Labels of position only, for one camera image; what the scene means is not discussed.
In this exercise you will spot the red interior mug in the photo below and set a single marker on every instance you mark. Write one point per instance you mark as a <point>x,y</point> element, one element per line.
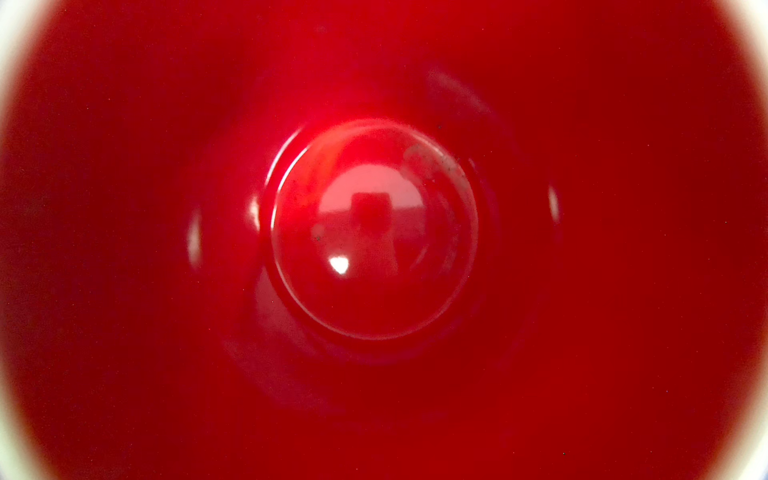
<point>383,239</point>

